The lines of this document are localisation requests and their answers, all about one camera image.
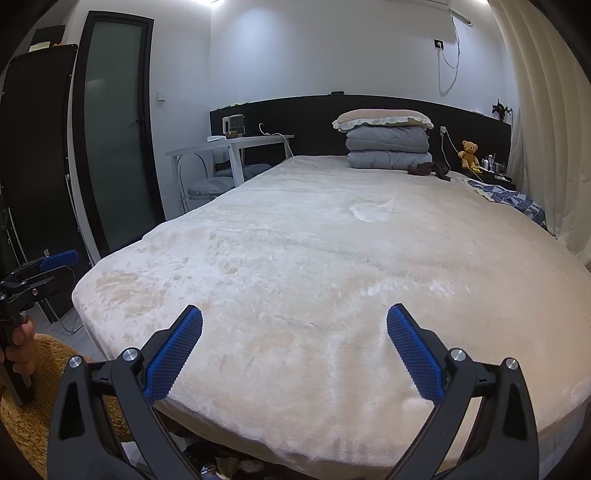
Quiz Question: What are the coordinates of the person's left hand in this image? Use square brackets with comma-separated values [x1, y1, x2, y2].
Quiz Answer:
[1, 316, 38, 376]

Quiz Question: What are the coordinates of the brown fuzzy floor rug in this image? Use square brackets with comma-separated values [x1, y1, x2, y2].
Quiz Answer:
[0, 332, 136, 480]

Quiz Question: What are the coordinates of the dark glass door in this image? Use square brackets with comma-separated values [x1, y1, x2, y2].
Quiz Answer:
[72, 11, 165, 256]

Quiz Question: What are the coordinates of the white metal chair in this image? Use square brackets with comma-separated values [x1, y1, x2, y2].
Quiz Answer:
[178, 161, 271, 201]

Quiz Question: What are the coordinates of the beige plush bed blanket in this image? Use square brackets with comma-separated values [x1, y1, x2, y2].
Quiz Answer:
[72, 156, 590, 479]

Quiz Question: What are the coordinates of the white side desk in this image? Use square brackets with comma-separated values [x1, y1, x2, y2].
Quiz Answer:
[166, 133, 294, 213]

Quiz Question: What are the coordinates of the small white desk appliance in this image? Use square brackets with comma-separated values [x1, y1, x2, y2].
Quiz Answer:
[221, 114, 245, 139]

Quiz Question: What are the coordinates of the blue white patterned cloth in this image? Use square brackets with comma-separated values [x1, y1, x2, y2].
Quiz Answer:
[466, 179, 547, 230]

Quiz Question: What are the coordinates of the dark brown cloth on bed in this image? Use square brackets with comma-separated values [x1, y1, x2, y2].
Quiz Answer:
[407, 161, 451, 181]

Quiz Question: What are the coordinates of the yellow teddy bear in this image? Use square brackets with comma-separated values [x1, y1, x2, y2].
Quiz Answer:
[458, 140, 480, 173]

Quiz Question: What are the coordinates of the cream curtain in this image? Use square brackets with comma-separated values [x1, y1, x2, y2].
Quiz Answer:
[490, 1, 590, 267]

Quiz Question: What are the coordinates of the black headboard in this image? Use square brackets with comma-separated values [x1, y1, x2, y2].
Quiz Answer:
[209, 93, 512, 171]

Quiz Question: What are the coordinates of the folded grey quilt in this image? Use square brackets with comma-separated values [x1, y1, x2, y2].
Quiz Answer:
[346, 126, 433, 170]

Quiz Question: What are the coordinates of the beige frilled pillow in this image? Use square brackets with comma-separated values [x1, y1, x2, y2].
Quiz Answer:
[332, 109, 434, 132]

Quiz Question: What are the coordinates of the white wall cable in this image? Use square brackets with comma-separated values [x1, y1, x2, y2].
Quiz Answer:
[434, 13, 463, 97]

